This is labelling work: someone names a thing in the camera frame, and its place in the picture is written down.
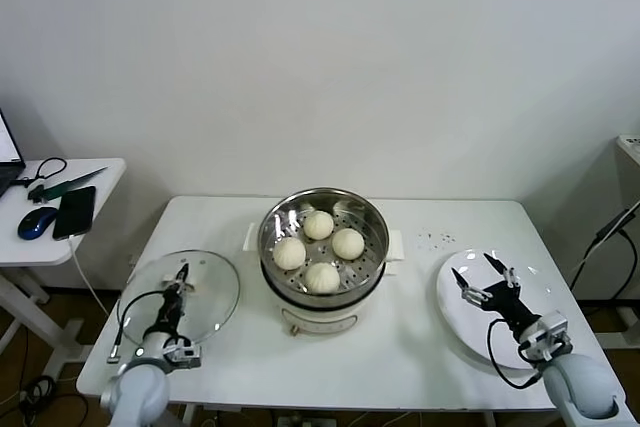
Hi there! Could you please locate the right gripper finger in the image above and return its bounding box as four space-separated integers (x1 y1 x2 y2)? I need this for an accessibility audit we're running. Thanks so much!
450 266 491 306
482 251 520 290

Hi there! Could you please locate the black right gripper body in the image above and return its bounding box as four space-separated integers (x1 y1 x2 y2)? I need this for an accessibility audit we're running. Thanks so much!
480 280 544 335

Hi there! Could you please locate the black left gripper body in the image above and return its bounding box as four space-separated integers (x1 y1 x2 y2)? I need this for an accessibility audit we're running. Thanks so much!
155 288 186 333

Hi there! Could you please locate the round glass pot lid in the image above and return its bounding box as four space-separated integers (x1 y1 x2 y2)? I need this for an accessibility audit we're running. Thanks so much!
117 248 241 347

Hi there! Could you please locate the white steamed baozi bun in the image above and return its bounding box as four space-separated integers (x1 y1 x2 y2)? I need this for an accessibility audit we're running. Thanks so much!
273 236 307 271
303 210 335 242
304 261 342 296
332 227 366 261

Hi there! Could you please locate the stainless steel steamer basket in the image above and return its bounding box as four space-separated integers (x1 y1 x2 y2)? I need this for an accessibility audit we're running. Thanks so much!
257 188 390 298

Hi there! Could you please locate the large white plate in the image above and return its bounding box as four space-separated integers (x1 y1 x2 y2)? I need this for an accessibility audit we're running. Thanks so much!
435 248 570 372

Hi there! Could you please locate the small white side table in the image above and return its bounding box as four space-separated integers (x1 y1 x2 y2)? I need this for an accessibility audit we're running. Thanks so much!
0 157 126 366

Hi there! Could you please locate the black smartphone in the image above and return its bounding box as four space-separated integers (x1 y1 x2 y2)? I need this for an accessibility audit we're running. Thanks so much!
52 185 97 242

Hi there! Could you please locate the white electric cooker base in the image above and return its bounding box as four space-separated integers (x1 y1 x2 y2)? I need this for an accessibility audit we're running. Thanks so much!
242 224 405 337

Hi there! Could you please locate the blue computer mouse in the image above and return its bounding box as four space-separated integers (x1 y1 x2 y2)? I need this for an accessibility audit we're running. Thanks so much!
17 206 59 241

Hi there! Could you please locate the black laptop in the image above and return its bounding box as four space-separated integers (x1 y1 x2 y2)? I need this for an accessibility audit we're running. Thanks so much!
0 107 26 198

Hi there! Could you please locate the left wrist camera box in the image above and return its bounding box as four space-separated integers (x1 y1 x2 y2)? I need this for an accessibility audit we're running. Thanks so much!
162 338 203 371

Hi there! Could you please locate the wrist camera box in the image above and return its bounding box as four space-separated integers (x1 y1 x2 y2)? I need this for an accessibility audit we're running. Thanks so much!
162 338 203 371
517 311 573 362

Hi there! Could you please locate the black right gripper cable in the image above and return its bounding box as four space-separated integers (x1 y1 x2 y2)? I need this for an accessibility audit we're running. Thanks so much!
487 319 547 389

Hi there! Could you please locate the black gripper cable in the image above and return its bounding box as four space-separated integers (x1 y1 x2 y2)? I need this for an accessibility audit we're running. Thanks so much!
487 319 547 389
107 289 169 366

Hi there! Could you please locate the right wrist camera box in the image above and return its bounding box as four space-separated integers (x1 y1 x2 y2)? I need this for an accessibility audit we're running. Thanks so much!
517 311 573 362

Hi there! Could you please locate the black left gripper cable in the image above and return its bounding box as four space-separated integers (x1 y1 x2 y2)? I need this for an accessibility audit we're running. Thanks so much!
107 289 169 366

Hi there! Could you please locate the white charging cable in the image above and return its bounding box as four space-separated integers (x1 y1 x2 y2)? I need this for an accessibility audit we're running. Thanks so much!
67 235 109 317

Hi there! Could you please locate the black power adapter cable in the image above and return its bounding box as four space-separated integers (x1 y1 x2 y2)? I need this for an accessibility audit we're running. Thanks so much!
567 199 640 318

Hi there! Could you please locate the black floor cable tangle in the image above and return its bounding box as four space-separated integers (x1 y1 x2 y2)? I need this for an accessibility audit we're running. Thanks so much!
19 374 89 427

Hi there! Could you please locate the black looped cord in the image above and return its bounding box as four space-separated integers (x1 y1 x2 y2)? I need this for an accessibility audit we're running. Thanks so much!
14 157 68 189

